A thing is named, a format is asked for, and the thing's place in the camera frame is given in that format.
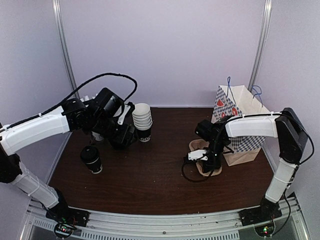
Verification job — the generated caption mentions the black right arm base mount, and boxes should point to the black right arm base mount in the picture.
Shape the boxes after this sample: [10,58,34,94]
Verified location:
[239,203,283,226]

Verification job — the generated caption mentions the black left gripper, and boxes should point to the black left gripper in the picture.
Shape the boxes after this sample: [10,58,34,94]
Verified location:
[90,114,138,147]

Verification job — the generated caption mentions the paper cups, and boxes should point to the paper cups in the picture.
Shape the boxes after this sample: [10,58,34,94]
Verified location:
[132,103,153,143]

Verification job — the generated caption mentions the white paper straw cup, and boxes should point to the white paper straw cup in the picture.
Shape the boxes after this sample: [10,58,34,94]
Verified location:
[91,132,104,142]

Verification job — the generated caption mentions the blue checkered paper bag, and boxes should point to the blue checkered paper bag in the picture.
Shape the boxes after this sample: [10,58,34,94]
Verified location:
[211,77,270,166]

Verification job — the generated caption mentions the cardboard cup carrier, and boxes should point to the cardboard cup carrier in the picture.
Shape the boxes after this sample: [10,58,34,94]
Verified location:
[189,139,222,177]

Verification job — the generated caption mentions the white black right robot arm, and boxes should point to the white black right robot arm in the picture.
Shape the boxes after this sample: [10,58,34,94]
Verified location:
[186,107,312,221]

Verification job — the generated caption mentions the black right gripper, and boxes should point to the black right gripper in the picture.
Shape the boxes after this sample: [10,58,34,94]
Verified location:
[202,139,228,173]

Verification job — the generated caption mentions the aluminium table front rail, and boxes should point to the aluminium table front rail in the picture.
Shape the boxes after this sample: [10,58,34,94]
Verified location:
[21,196,310,240]

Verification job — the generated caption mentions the black plastic cup lid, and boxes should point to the black plastic cup lid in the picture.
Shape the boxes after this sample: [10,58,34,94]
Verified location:
[80,145,100,165]

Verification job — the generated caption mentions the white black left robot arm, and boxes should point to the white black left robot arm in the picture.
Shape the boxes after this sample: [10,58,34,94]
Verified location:
[0,88,137,222]

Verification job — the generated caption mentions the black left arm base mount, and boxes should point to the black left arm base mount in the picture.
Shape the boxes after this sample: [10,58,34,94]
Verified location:
[43,202,90,227]

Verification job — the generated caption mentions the black white paper cup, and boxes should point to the black white paper cup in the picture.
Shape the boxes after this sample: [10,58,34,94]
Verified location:
[84,157,103,174]

